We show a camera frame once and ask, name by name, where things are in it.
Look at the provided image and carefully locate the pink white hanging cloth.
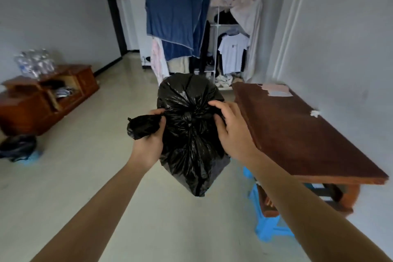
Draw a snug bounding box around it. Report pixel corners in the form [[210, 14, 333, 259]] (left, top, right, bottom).
[[150, 37, 170, 85]]

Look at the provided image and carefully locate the person's left hand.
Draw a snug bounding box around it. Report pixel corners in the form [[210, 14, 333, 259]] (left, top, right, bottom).
[[129, 108, 166, 170]]

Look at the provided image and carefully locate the blue blanket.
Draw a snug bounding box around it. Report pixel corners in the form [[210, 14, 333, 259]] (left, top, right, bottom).
[[145, 0, 211, 61]]

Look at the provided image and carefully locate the pink paper sheet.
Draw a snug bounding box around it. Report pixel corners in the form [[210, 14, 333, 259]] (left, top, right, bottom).
[[262, 84, 294, 98]]

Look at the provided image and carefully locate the pile of folded clothes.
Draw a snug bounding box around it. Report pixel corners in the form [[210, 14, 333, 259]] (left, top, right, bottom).
[[215, 74, 244, 88]]

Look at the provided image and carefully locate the pink floral rack cover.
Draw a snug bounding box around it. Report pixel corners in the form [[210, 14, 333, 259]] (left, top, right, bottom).
[[209, 0, 263, 82]]

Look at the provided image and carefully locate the black garbage bag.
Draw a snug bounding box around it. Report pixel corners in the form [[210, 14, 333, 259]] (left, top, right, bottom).
[[127, 73, 231, 197]]

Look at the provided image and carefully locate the white clothes rack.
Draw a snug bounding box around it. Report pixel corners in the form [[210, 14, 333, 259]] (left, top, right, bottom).
[[141, 0, 261, 91]]

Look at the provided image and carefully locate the blue bin with black bag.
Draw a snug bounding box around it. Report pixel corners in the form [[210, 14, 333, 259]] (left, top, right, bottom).
[[0, 134, 43, 165]]

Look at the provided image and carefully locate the person's right hand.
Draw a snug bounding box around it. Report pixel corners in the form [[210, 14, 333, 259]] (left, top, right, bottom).
[[208, 100, 261, 165]]

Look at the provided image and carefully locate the person's right forearm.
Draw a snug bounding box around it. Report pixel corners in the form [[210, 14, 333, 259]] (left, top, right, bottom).
[[246, 153, 392, 262]]

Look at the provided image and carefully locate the white t-shirt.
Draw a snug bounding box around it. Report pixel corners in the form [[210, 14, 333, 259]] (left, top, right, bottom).
[[217, 33, 250, 75]]

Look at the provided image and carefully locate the blue plastic stool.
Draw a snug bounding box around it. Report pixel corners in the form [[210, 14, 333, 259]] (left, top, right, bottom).
[[243, 167, 323, 243]]

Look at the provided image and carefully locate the brown wooden low cabinet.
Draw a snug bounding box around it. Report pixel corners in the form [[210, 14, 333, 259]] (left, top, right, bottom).
[[0, 64, 99, 136]]

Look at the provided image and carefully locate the black hanging garment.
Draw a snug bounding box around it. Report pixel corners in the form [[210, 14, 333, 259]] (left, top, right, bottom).
[[189, 21, 215, 75]]

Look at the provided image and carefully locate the person's left forearm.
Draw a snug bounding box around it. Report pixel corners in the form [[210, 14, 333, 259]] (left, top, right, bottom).
[[31, 159, 146, 262]]

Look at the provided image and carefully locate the pack of clear water bottles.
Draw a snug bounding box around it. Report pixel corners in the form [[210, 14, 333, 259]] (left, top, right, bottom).
[[14, 49, 56, 79]]

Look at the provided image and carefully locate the brown wooden table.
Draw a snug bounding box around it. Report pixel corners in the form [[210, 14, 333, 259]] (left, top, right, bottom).
[[232, 82, 389, 217]]

